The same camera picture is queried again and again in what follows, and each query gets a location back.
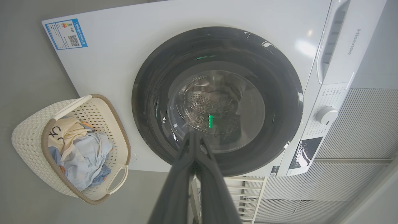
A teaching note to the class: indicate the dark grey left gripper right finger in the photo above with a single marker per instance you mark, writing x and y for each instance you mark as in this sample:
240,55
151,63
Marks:
214,196

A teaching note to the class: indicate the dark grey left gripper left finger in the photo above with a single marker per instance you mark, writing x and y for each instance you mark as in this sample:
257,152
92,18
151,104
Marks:
174,193

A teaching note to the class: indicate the light blue garment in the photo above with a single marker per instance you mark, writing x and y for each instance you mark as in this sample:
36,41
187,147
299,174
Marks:
87,155

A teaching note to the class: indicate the washing machine glass door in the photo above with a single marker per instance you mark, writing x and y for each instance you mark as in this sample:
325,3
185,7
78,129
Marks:
149,93

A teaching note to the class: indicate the pile of mixed clothes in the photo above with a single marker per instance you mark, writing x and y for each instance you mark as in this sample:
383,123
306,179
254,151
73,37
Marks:
67,132

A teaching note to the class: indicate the dark washing machine control panel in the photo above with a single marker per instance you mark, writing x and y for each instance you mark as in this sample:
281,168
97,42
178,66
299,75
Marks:
306,152

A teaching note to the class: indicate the white front-load washing machine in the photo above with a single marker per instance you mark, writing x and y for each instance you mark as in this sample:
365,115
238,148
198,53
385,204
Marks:
124,46

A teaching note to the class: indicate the white slatted rack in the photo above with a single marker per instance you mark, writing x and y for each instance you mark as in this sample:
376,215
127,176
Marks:
245,186

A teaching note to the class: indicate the round drain filter cover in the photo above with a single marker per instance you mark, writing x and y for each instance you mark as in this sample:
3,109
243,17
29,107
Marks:
133,155

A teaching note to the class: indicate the small black QR sticker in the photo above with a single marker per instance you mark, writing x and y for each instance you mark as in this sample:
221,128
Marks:
275,171

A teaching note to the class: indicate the white round control knob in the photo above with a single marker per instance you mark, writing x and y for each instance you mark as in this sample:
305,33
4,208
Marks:
326,115

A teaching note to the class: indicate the cream perforated laundry basket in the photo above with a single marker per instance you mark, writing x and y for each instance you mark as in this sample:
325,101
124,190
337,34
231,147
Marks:
28,140

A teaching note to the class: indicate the grey ribbed panel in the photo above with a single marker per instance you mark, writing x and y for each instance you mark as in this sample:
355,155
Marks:
357,130

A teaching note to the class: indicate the blue energy label sticker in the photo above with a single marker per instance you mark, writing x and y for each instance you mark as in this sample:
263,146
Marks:
66,34

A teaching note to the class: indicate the white detergent drawer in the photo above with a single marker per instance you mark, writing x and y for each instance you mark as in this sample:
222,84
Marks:
357,62

